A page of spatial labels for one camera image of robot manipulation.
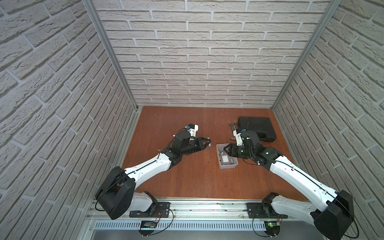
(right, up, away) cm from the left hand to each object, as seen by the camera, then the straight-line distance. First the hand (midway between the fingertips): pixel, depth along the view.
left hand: (213, 140), depth 76 cm
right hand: (+8, -5, +2) cm, 10 cm away
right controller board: (+28, -41, -7) cm, 50 cm away
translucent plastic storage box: (+14, -15, +13) cm, 24 cm away
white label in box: (+9, -14, +15) cm, 22 cm away
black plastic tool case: (+37, +7, +27) cm, 46 cm away
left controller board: (-33, -40, -7) cm, 52 cm away
